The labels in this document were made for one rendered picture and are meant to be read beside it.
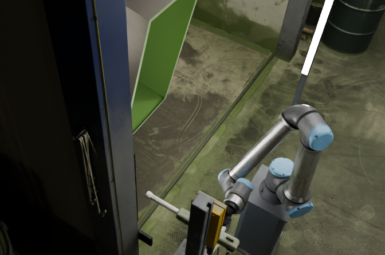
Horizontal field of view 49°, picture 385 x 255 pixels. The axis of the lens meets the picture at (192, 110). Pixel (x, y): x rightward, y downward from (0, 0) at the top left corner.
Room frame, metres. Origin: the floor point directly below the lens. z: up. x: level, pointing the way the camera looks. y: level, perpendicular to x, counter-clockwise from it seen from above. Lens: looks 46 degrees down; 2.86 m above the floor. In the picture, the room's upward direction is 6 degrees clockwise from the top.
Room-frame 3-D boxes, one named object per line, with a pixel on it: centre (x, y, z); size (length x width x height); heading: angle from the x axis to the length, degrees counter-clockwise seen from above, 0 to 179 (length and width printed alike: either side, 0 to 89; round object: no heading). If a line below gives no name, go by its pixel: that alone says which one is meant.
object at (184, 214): (0.97, -0.04, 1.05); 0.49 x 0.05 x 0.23; 63
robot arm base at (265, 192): (1.50, -0.56, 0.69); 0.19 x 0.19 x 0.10
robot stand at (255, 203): (1.50, -0.56, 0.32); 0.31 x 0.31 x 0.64; 63
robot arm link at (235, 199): (1.11, -0.24, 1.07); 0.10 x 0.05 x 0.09; 63
